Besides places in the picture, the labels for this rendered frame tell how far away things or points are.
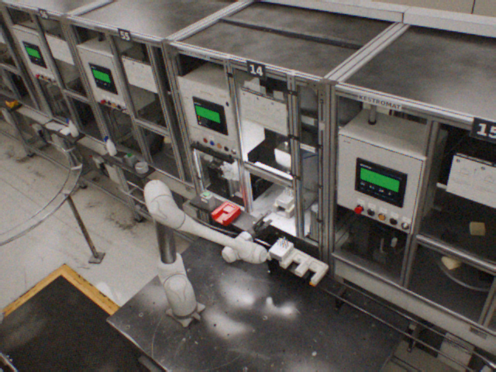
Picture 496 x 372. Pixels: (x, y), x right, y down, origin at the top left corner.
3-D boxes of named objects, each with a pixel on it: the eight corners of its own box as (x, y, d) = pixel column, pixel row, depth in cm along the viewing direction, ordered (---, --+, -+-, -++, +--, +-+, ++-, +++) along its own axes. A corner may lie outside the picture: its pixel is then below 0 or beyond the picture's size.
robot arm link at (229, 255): (239, 247, 282) (254, 251, 273) (222, 263, 273) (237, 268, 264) (232, 234, 277) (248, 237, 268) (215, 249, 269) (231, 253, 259)
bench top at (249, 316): (107, 323, 284) (105, 319, 282) (219, 223, 343) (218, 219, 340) (309, 492, 204) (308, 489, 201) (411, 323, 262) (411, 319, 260)
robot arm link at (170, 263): (164, 296, 281) (155, 271, 297) (189, 287, 286) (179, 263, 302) (146, 200, 234) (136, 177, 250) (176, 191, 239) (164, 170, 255)
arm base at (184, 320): (190, 332, 269) (188, 326, 265) (164, 314, 281) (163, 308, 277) (211, 311, 279) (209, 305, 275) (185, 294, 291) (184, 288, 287)
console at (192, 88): (188, 142, 300) (173, 78, 271) (217, 122, 316) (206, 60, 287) (236, 161, 278) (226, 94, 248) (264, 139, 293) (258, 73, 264)
